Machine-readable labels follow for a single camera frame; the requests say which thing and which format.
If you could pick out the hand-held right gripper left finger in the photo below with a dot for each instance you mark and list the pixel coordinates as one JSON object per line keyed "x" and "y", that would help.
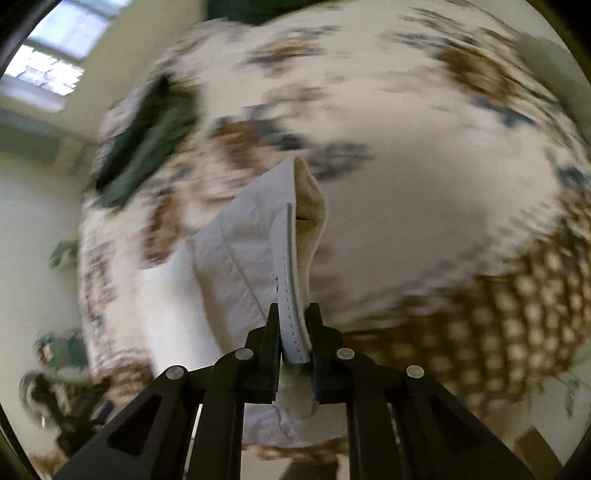
{"x": 270, "y": 339}

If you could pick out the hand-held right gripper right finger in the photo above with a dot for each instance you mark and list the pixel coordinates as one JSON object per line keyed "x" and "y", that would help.
{"x": 316, "y": 339}

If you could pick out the white pants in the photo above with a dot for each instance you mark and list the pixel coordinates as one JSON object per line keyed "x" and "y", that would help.
{"x": 240, "y": 240}

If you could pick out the floral bed quilt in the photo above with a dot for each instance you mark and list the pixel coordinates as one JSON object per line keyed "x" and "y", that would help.
{"x": 415, "y": 161}

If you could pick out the dark green cloth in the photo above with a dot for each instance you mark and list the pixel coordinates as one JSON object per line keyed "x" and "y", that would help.
{"x": 147, "y": 161}

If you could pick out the folded dark blue jeans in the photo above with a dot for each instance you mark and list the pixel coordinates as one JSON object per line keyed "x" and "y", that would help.
{"x": 154, "y": 106}

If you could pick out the dark green pillow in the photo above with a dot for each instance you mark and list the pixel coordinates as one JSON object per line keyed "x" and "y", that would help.
{"x": 258, "y": 10}

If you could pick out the window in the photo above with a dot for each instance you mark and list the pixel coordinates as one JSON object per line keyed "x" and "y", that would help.
{"x": 60, "y": 55}

